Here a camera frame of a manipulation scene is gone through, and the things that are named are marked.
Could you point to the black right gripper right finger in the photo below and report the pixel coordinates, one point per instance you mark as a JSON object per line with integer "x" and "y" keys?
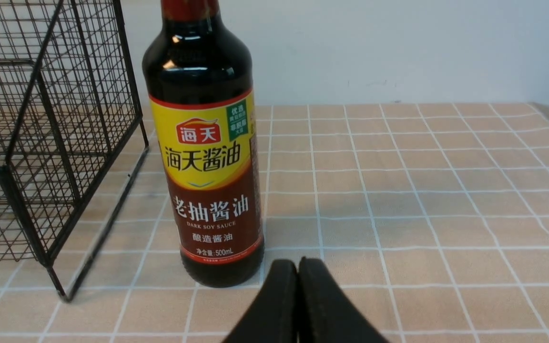
{"x": 325, "y": 313}

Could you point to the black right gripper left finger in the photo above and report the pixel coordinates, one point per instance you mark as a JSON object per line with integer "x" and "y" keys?
{"x": 270, "y": 318}

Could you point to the dark soy sauce bottle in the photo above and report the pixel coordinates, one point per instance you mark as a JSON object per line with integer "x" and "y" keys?
{"x": 199, "y": 77}

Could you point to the black wire mesh rack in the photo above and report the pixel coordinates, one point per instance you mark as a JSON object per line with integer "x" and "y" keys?
{"x": 68, "y": 106}

